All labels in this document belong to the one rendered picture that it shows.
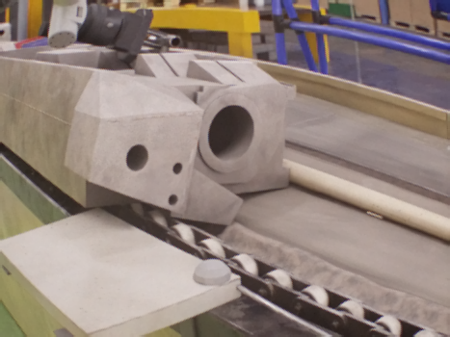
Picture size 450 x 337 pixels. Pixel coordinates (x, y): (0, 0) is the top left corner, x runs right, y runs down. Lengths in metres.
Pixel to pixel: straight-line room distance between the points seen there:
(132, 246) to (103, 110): 0.17
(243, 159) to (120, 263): 0.33
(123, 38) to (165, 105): 0.43
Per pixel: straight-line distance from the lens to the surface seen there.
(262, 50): 6.57
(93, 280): 0.76
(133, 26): 1.29
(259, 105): 1.05
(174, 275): 0.77
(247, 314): 0.73
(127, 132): 0.84
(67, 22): 1.19
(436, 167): 1.25
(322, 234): 0.96
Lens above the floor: 1.15
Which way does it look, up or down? 19 degrees down
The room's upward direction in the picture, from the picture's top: 3 degrees counter-clockwise
